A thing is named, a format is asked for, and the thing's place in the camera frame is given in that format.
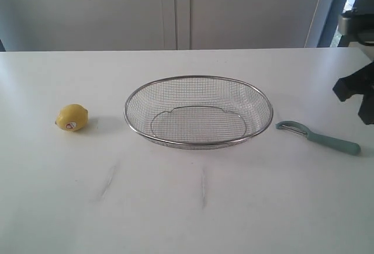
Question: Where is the teal handled vegetable peeler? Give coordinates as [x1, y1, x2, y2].
[275, 121, 361, 155]

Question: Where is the yellow lemon with sticker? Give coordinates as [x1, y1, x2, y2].
[55, 104, 88, 131]

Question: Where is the oval wire mesh basket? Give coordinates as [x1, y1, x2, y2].
[123, 75, 273, 149]

